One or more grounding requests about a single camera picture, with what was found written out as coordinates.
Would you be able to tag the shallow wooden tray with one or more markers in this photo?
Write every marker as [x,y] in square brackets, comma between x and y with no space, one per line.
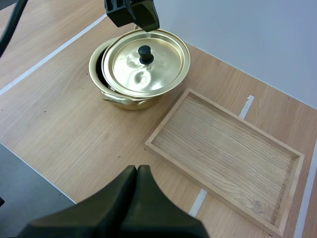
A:
[223,158]

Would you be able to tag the gold lid with black knob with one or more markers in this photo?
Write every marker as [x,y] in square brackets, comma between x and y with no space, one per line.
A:
[158,64]

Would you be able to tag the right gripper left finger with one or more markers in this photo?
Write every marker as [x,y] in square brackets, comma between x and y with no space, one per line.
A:
[99,213]

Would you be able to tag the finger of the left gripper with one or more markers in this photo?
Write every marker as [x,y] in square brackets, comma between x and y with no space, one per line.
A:
[146,15]
[120,12]

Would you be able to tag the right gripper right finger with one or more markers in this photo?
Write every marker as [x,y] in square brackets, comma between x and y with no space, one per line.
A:
[158,215]

